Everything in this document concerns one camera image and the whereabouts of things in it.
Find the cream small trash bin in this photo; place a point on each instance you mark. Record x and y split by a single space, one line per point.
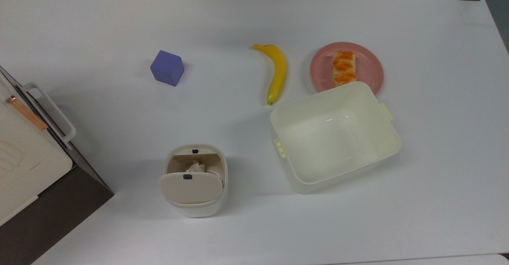
221 165

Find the cream plastic storage box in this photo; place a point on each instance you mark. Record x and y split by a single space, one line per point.
338 138

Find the cream swing bin lid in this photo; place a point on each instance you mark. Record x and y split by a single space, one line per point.
190 188

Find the white countertop oven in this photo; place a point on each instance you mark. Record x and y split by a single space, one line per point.
24 165

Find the purple cube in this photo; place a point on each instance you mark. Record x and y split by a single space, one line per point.
167 68

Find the yellow banana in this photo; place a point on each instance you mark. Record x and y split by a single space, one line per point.
279 74

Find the pink round plate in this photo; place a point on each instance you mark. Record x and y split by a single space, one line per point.
366 71

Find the copper strip on oven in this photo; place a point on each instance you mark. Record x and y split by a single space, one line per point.
27 114

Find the crumpled white paper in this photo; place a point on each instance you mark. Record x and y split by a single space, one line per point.
196 166

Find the orange glazed bread loaf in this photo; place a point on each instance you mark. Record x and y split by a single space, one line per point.
343 68

